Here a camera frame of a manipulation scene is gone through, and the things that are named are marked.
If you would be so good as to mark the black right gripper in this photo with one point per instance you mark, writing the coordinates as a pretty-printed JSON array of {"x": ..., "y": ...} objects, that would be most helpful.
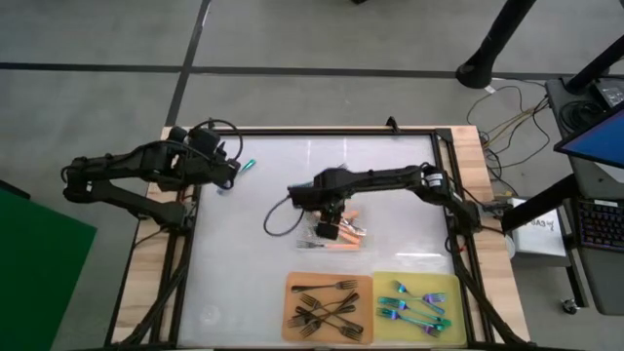
[{"x": 327, "y": 229}]

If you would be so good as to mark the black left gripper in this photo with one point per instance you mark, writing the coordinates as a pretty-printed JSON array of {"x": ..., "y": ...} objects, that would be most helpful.
[{"x": 224, "y": 168}]

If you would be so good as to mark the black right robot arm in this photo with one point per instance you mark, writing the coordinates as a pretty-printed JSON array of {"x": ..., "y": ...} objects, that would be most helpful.
[{"x": 380, "y": 175}]

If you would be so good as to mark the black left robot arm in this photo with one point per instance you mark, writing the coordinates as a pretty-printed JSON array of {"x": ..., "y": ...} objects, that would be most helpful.
[{"x": 122, "y": 163}]

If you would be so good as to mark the clear plastic tray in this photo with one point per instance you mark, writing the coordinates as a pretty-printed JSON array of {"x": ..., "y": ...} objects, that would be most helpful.
[{"x": 304, "y": 229}]

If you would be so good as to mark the white translucent table sheet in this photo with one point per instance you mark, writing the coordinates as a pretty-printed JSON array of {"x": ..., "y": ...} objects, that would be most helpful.
[{"x": 234, "y": 253}]

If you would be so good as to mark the orange silicone mat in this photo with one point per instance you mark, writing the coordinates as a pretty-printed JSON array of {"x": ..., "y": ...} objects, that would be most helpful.
[{"x": 292, "y": 336}]

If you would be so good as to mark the yellow silicone mat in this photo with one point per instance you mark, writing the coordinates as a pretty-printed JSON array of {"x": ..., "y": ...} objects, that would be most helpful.
[{"x": 453, "y": 287}]

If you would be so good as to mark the green floor board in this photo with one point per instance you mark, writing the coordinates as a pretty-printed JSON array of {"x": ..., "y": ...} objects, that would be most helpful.
[{"x": 39, "y": 273}]

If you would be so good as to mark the white labelled paper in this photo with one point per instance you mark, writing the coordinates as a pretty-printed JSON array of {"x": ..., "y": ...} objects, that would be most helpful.
[{"x": 541, "y": 234}]

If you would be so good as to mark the black stand pole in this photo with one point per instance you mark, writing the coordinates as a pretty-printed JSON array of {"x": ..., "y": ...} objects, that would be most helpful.
[
  {"x": 492, "y": 44},
  {"x": 541, "y": 205},
  {"x": 597, "y": 63}
]

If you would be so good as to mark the cart caster wheel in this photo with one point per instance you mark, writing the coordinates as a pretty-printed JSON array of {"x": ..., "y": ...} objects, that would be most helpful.
[{"x": 568, "y": 306}]

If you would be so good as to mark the grey equipment cart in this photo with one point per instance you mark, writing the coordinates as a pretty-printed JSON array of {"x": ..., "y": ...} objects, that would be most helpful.
[{"x": 592, "y": 278}]

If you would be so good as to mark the black backlit keyboard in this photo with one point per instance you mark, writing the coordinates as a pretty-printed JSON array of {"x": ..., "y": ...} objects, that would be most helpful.
[{"x": 602, "y": 226}]

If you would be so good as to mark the monitor with blue screen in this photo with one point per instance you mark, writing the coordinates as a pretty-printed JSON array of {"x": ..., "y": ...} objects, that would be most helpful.
[{"x": 599, "y": 141}]

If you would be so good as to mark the black power adapter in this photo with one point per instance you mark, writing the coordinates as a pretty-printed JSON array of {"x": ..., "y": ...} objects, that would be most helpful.
[{"x": 609, "y": 92}]

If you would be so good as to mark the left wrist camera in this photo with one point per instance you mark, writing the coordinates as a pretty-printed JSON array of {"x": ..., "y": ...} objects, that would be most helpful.
[{"x": 207, "y": 140}]

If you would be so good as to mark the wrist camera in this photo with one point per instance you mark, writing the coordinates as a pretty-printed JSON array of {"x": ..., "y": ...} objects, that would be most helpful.
[
  {"x": 207, "y": 140},
  {"x": 300, "y": 195}
]

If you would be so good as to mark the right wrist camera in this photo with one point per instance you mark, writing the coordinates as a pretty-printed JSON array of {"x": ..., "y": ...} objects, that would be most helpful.
[{"x": 300, "y": 195}]

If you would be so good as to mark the black aluminium table frame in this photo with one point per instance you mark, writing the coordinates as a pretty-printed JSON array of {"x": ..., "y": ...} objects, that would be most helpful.
[{"x": 317, "y": 131}]

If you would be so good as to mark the black frame clamp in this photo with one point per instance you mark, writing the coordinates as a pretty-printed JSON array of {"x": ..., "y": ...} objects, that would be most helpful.
[{"x": 391, "y": 124}]

